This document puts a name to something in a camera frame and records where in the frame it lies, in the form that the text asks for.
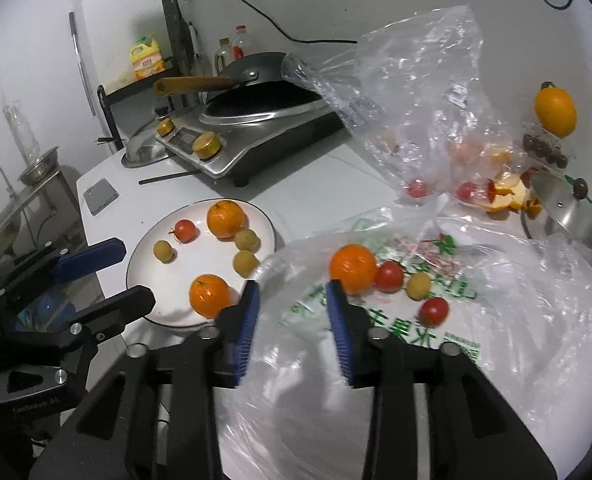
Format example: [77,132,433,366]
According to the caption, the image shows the large orange mandarin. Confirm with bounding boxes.
[189,274,232,318]

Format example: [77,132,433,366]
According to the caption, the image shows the red cherry tomato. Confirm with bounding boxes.
[169,219,198,244]
[374,260,404,294]
[416,297,450,327]

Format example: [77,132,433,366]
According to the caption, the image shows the yellow longan fruit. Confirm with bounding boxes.
[153,240,176,263]
[234,229,261,254]
[232,250,259,278]
[406,272,432,301]

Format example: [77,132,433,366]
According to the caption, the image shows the steel sink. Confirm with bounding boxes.
[0,167,80,259]

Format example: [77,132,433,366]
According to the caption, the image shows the grey smartphone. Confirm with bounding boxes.
[83,178,119,216]

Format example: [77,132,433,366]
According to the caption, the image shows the steel bowl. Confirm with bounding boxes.
[18,146,58,186]

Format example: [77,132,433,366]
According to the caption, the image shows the white ceramic plate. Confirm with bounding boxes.
[126,197,279,330]

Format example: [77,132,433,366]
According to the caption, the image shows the steel wok lid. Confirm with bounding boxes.
[121,117,170,169]

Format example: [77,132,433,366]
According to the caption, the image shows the black chopstick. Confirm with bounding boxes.
[138,170,200,185]

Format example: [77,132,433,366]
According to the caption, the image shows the printed white plastic bag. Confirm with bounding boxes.
[216,204,592,480]

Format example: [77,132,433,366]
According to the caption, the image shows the black metal rack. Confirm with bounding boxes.
[95,56,180,153]

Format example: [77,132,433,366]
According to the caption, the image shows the orange peel pieces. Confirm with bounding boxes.
[471,146,543,214]

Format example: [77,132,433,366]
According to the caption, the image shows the silver induction cooker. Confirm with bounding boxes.
[155,88,343,188]

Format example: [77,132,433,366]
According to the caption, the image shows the yellow detergent bottle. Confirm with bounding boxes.
[129,35,166,80]

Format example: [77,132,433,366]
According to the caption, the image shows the steel pot with lid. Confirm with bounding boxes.
[520,171,592,253]

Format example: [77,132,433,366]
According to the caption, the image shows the oil bottle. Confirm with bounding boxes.
[214,38,233,75]

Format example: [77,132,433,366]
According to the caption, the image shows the clear plastic bag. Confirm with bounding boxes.
[282,4,527,208]

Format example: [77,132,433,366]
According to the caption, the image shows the red cap sauce bottle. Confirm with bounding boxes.
[231,25,249,60]

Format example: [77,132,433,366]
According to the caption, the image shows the orange on glass jar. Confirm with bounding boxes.
[534,81,578,139]

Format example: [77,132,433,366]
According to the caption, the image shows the dark dates string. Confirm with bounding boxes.
[522,132,590,201]

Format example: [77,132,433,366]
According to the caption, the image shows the black wok wooden handle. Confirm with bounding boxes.
[153,52,286,98]

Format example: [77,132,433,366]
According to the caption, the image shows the black power cable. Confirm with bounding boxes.
[206,0,360,47]

